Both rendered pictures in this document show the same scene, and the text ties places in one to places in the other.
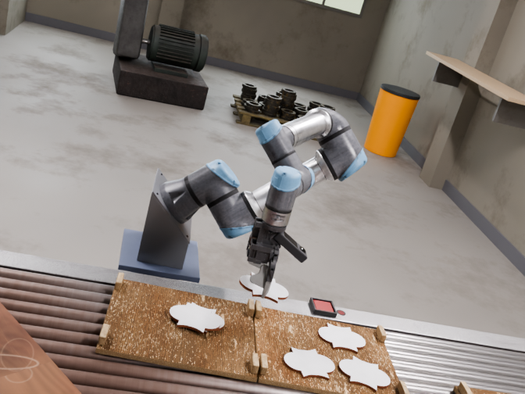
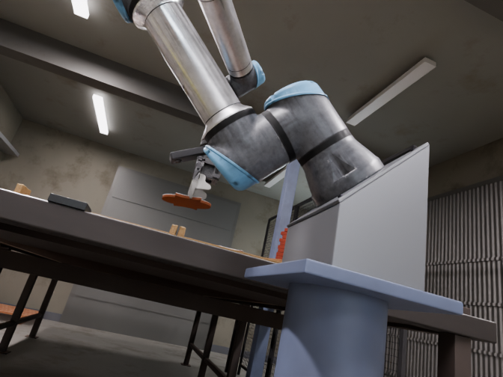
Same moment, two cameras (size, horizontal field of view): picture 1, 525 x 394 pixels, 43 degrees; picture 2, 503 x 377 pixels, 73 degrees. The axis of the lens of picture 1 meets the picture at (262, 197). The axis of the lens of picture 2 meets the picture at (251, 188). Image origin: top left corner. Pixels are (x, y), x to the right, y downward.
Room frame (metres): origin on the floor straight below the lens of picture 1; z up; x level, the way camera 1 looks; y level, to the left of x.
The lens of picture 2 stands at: (2.66, 0.08, 0.79)
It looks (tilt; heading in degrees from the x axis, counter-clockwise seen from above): 20 degrees up; 179
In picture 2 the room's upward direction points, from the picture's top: 13 degrees clockwise
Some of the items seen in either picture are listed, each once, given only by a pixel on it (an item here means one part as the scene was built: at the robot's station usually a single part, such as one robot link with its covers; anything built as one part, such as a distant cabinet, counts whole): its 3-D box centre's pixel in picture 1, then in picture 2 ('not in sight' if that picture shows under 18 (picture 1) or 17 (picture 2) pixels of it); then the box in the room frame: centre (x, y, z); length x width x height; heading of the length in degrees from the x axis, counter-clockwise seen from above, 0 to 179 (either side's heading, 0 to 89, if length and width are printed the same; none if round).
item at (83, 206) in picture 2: (323, 307); (70, 205); (1.89, -0.29, 0.92); 0.08 x 0.08 x 0.02; 13
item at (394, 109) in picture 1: (390, 121); not in sight; (7.68, -1.19, 0.38); 0.47 x 0.47 x 0.76
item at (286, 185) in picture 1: (283, 188); not in sight; (1.66, -0.05, 1.36); 0.09 x 0.08 x 0.11; 161
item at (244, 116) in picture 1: (284, 107); not in sight; (7.60, 0.04, 0.21); 1.17 x 0.80 x 0.41; 106
